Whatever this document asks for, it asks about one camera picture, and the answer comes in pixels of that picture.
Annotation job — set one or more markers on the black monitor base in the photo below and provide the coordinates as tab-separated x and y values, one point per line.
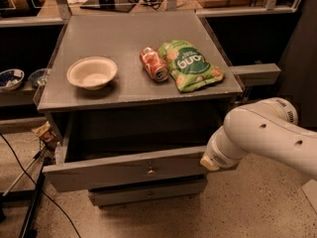
124	6

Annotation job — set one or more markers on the black tripod stand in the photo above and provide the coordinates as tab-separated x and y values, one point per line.
31	196

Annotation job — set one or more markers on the brown snack packet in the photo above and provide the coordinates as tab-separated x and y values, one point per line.
46	134

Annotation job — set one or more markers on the green snack bag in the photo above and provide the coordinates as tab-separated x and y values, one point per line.
188	67

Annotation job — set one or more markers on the grey wooden beam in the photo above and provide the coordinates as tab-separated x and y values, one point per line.
256	74

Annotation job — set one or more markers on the white paper bowl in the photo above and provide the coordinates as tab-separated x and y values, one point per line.
92	73

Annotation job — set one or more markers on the red soda can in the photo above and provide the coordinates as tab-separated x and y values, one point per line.
154	64

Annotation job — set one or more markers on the grey drawer cabinet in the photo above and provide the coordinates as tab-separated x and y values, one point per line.
134	104

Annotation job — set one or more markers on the grey bottom drawer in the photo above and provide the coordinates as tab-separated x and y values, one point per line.
145	191

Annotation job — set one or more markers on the dark small bowl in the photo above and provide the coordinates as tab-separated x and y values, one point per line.
39	77

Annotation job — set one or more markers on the grey top drawer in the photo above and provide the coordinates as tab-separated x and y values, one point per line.
93	163

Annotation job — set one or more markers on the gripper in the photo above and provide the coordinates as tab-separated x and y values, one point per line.
216	153

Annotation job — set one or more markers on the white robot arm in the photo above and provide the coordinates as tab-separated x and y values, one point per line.
267	128

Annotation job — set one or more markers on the blue white bowl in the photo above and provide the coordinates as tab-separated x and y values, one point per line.
11	79

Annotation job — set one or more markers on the grey drawer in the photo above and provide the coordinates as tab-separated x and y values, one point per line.
145	191
93	163

